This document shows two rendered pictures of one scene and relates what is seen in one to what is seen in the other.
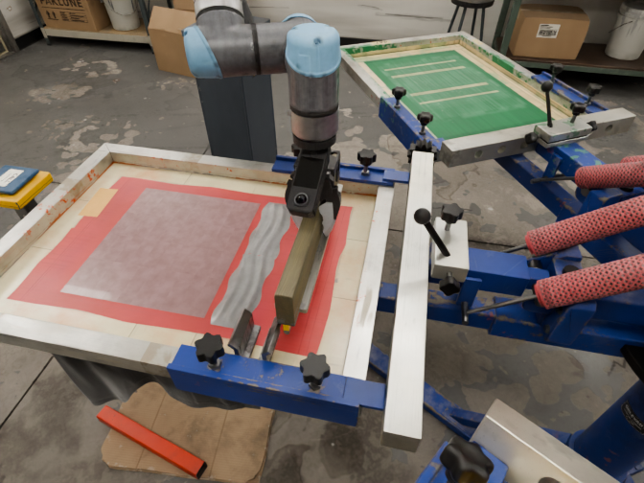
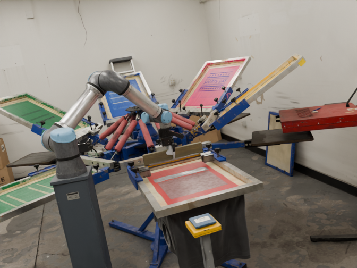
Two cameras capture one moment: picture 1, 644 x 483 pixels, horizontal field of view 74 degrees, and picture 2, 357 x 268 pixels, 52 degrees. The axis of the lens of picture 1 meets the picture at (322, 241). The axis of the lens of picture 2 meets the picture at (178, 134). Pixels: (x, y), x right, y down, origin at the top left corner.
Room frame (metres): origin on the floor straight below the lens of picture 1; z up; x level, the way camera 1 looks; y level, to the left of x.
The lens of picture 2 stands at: (1.62, 2.13, 1.71)
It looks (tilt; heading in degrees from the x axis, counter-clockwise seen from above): 12 degrees down; 243
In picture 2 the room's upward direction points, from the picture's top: 9 degrees counter-clockwise
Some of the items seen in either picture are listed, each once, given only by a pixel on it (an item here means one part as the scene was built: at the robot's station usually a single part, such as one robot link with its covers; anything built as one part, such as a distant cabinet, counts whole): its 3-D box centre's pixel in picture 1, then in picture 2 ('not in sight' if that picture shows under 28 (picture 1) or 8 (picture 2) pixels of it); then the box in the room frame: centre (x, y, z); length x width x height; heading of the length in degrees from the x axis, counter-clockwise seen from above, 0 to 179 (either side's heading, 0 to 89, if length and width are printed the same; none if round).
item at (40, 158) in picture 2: not in sight; (82, 157); (0.93, -1.21, 0.91); 1.34 x 0.40 x 0.08; 138
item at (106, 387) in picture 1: (156, 379); not in sight; (0.46, 0.36, 0.74); 0.46 x 0.04 x 0.42; 78
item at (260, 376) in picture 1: (265, 382); (214, 158); (0.32, 0.09, 0.97); 0.30 x 0.05 x 0.07; 78
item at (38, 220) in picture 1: (197, 241); (187, 177); (0.65, 0.27, 0.97); 0.79 x 0.58 x 0.04; 78
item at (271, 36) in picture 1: (292, 47); (152, 116); (0.71, 0.05, 1.35); 0.11 x 0.11 x 0.08; 10
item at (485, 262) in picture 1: (474, 268); not in sight; (0.53, -0.28, 1.02); 0.17 x 0.06 x 0.05; 78
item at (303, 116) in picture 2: not in sight; (320, 117); (-0.63, 0.18, 1.06); 0.61 x 0.46 x 0.12; 138
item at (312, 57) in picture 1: (313, 69); (162, 112); (0.62, 0.01, 1.35); 0.09 x 0.08 x 0.11; 10
